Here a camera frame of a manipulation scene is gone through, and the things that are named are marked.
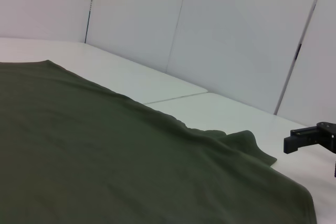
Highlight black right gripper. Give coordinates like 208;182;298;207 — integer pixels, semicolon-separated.
283;121;336;155

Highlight dark green t-shirt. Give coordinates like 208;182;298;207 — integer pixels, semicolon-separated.
0;60;320;224

